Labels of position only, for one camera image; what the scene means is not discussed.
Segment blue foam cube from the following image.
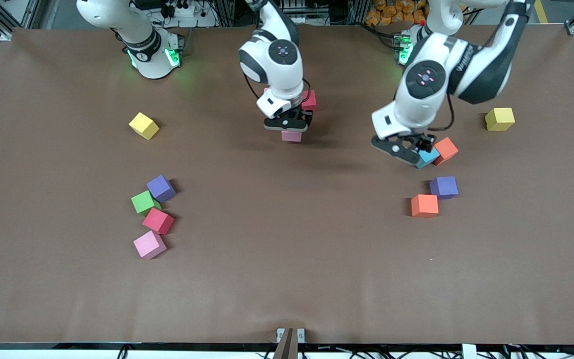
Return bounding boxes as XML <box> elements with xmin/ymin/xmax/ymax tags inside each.
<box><xmin>416</xmin><ymin>147</ymin><xmax>441</xmax><ymax>170</ymax></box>

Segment purple foam cube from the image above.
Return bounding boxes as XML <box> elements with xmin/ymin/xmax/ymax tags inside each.
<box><xmin>146</xmin><ymin>175</ymin><xmax>177</xmax><ymax>203</ymax></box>
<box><xmin>429</xmin><ymin>176</ymin><xmax>459</xmax><ymax>200</ymax></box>

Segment orange foam cube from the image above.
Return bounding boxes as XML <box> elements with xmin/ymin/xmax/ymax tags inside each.
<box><xmin>434</xmin><ymin>137</ymin><xmax>459</xmax><ymax>166</ymax></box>
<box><xmin>411</xmin><ymin>194</ymin><xmax>439</xmax><ymax>218</ymax></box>

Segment yellow foam cube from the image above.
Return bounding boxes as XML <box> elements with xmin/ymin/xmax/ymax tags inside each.
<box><xmin>129</xmin><ymin>112</ymin><xmax>160</xmax><ymax>141</ymax></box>
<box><xmin>484</xmin><ymin>108</ymin><xmax>516</xmax><ymax>132</ymax></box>

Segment grey electronics rack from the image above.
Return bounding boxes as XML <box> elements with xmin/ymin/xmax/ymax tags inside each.
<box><xmin>287</xmin><ymin>0</ymin><xmax>307</xmax><ymax>25</ymax></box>

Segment orange lumpy bag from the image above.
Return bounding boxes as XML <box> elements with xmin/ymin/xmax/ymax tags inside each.
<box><xmin>365</xmin><ymin>0</ymin><xmax>430</xmax><ymax>26</ymax></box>

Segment white power strip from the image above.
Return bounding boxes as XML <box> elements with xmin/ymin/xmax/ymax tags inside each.
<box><xmin>160</xmin><ymin>0</ymin><xmax>218</xmax><ymax>28</ymax></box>

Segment green foam cube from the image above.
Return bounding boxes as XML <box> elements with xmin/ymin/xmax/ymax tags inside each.
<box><xmin>131</xmin><ymin>190</ymin><xmax>162</xmax><ymax>216</ymax></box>

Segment large table cover sheet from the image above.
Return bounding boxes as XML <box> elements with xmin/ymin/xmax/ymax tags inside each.
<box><xmin>0</xmin><ymin>24</ymin><xmax>574</xmax><ymax>346</ymax></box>

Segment small white bracket plates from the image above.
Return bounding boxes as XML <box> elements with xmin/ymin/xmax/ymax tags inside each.
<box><xmin>276</xmin><ymin>328</ymin><xmax>306</xmax><ymax>344</ymax></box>

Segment brown camera mount post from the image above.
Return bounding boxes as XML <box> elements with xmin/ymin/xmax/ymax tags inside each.
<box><xmin>272</xmin><ymin>328</ymin><xmax>295</xmax><ymax>359</ymax></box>

